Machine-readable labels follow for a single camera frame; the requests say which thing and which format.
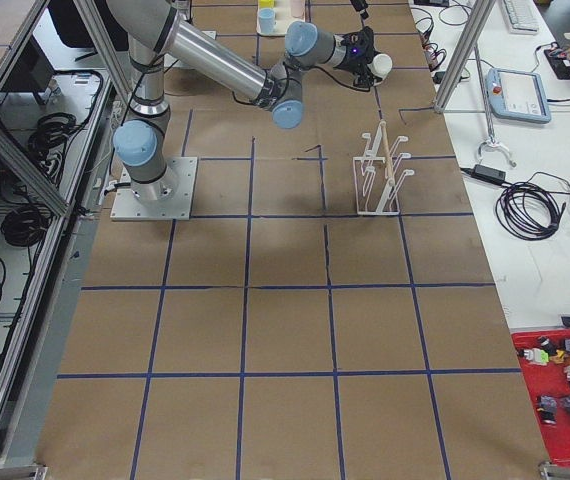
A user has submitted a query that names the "yellow cup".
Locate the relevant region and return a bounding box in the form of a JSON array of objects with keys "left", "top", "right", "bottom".
[{"left": 258, "top": 0, "right": 275, "bottom": 9}]

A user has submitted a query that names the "white ikea cup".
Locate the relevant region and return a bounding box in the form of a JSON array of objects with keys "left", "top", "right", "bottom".
[{"left": 369, "top": 53, "right": 393, "bottom": 80}]

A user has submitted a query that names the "black power adapter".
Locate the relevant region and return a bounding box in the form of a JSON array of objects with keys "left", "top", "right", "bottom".
[{"left": 472, "top": 164, "right": 506, "bottom": 185}]

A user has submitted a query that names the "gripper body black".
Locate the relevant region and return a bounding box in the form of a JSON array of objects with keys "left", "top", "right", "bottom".
[{"left": 338, "top": 27, "right": 375, "bottom": 75}]

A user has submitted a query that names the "white wire cup rack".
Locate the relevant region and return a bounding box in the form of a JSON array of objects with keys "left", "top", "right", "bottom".
[{"left": 352, "top": 120, "right": 415, "bottom": 216}]

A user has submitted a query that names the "teach pendant tablet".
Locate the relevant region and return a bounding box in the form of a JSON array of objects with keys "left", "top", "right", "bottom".
[{"left": 485, "top": 68, "right": 551, "bottom": 124}]

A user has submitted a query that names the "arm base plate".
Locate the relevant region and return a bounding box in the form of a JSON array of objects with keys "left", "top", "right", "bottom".
[{"left": 111, "top": 156, "right": 198, "bottom": 221}]

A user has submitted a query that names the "white keyboard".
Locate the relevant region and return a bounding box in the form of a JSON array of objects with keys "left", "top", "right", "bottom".
[{"left": 497, "top": 0, "right": 539, "bottom": 35}]

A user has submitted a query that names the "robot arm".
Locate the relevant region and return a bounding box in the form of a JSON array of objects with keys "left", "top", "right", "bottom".
[{"left": 107, "top": 1, "right": 391, "bottom": 205}]

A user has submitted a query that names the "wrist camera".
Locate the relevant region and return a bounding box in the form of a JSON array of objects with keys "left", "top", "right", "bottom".
[{"left": 340, "top": 32, "right": 366, "bottom": 68}]

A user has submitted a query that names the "aluminium frame post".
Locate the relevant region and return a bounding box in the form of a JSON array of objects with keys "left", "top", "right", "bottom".
[{"left": 434, "top": 0, "right": 494, "bottom": 113}]

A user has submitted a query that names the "red parts tray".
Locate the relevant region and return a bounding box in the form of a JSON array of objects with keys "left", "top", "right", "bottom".
[{"left": 512, "top": 329, "right": 570, "bottom": 467}]

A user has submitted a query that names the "light blue cup far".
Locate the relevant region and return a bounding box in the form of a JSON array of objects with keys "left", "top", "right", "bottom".
[{"left": 257, "top": 8, "right": 275, "bottom": 35}]

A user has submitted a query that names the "coiled black cable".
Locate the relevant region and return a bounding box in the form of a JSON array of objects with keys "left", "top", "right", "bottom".
[{"left": 495, "top": 180, "right": 566, "bottom": 243}]

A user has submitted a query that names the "pink cup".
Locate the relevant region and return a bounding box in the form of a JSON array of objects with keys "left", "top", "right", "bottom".
[{"left": 290, "top": 0, "right": 305, "bottom": 19}]

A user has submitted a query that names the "reacher grabber tool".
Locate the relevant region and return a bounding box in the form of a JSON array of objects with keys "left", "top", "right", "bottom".
[{"left": 474, "top": 45, "right": 517, "bottom": 167}]

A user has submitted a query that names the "cream plastic tray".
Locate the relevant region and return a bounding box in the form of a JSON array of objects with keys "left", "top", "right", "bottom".
[{"left": 256, "top": 0, "right": 306, "bottom": 37}]

